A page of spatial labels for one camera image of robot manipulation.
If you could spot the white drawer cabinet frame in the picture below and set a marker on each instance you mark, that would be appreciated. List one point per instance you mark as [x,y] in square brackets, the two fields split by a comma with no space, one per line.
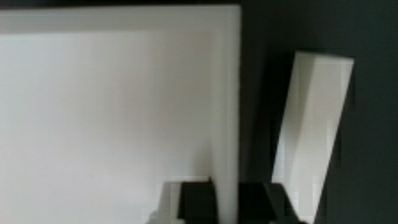
[117,112]

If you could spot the white right fence rail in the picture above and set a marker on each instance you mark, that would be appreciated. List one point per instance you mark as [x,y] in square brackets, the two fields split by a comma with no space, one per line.
[316,94]

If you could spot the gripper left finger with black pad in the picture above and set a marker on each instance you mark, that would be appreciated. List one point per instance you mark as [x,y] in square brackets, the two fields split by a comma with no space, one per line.
[197,203]

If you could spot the gripper metal right finger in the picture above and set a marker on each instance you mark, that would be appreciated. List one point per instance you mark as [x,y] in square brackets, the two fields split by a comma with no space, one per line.
[265,206]

